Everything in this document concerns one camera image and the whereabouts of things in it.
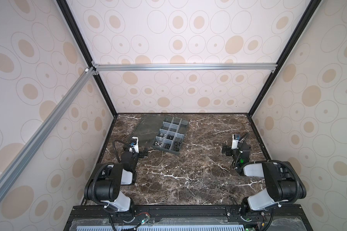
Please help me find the clear compartment organizer box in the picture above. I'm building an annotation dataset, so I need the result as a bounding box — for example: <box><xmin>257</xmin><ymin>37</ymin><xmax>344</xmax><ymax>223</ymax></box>
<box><xmin>130</xmin><ymin>115</ymin><xmax>189</xmax><ymax>155</ymax></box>

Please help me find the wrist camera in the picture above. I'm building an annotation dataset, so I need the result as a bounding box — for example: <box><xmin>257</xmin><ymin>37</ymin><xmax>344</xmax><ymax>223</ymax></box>
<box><xmin>231</xmin><ymin>134</ymin><xmax>241</xmax><ymax>150</ymax></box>
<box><xmin>129</xmin><ymin>137</ymin><xmax>139</xmax><ymax>153</ymax></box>

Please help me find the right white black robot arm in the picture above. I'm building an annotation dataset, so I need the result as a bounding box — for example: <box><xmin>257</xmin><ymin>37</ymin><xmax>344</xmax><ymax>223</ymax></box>
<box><xmin>221</xmin><ymin>142</ymin><xmax>307</xmax><ymax>221</ymax></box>

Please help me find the diagonal aluminium frame bar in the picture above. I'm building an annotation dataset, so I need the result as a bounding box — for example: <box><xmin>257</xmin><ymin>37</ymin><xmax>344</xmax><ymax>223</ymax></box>
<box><xmin>0</xmin><ymin>67</ymin><xmax>95</xmax><ymax>202</ymax></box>

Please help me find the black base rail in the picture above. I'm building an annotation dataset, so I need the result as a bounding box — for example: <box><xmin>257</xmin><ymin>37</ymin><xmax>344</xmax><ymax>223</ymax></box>
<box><xmin>64</xmin><ymin>205</ymin><xmax>312</xmax><ymax>231</ymax></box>

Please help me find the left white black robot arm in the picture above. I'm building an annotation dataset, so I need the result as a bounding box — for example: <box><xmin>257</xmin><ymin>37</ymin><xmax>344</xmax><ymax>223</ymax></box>
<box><xmin>84</xmin><ymin>137</ymin><xmax>147</xmax><ymax>217</ymax></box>

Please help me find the horizontal aluminium frame bar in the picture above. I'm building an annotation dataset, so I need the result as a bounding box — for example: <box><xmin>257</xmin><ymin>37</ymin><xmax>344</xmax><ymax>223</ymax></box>
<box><xmin>94</xmin><ymin>63</ymin><xmax>278</xmax><ymax>72</ymax></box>

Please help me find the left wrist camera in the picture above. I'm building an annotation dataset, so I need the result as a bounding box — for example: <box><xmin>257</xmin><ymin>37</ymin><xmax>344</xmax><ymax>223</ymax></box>
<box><xmin>129</xmin><ymin>137</ymin><xmax>139</xmax><ymax>153</ymax></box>

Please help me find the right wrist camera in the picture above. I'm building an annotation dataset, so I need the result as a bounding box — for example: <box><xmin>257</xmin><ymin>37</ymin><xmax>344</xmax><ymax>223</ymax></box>
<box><xmin>231</xmin><ymin>134</ymin><xmax>241</xmax><ymax>150</ymax></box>

